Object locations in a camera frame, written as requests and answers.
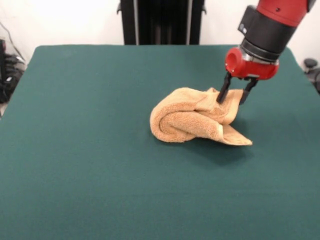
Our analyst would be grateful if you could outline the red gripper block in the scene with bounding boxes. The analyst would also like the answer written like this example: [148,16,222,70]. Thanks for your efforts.
[216,46,280,105]

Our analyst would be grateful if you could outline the tan terry towel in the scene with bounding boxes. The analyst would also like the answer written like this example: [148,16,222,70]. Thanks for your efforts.
[149,86,254,147]

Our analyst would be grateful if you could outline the black office chair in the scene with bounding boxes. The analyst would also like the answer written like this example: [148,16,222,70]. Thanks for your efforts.
[303,57,320,95]

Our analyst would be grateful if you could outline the dark green table cloth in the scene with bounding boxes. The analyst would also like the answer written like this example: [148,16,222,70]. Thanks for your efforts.
[0,44,320,240]

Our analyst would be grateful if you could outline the black equipment pile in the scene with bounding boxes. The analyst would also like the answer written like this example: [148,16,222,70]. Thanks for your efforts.
[0,38,26,104]

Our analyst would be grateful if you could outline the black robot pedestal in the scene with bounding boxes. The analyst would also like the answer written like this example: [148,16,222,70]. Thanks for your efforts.
[116,0,206,46]

